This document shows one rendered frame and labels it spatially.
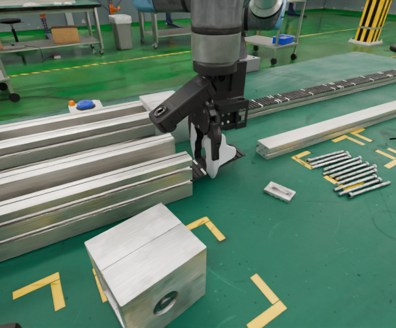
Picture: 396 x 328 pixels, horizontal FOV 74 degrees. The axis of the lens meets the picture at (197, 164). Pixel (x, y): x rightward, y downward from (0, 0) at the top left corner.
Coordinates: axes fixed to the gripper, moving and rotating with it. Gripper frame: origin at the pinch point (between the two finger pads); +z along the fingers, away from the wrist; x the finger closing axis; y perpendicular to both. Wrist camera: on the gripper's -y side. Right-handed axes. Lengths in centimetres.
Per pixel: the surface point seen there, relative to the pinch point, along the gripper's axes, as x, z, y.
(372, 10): 332, 20, 556
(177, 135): 14.0, -0.1, 0.6
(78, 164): 2.2, -6.1, -21.8
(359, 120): -1.9, -0.6, 45.3
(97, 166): 2.2, -4.9, -19.1
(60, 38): 495, 51, -4
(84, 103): 30.8, -5.2, -17.1
